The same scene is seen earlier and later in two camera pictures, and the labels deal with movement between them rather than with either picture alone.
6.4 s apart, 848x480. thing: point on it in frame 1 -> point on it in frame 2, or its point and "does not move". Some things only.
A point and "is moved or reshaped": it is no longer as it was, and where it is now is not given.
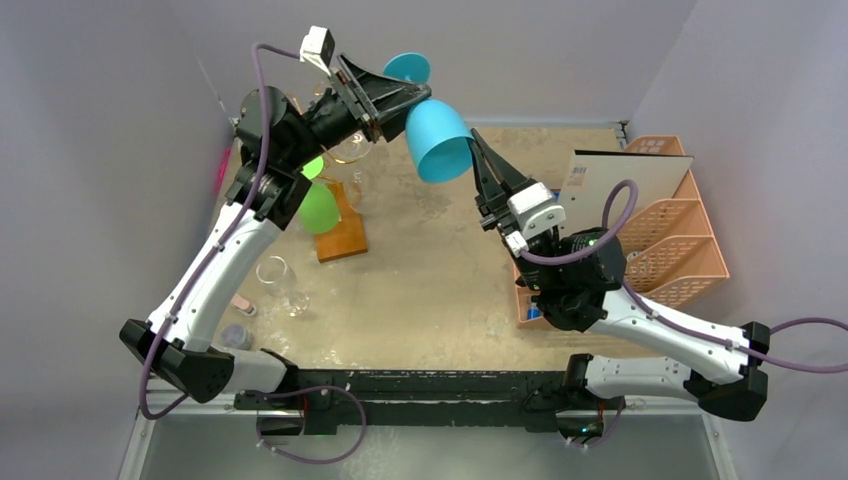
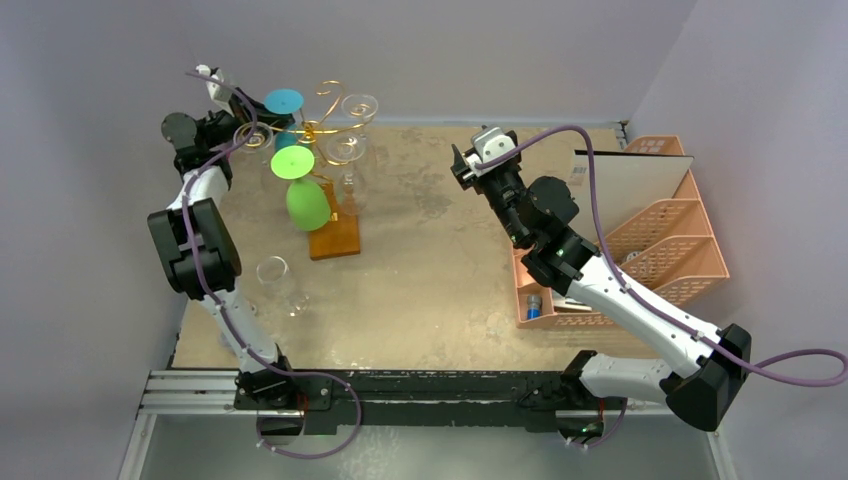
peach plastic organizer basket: [665, 257] does not move
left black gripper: [383, 98] -> [243, 110]
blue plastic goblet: [441, 142] is moved or reshaped
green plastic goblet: [320, 212] does not move
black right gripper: [422, 400] does not move
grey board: [592, 175] does not move
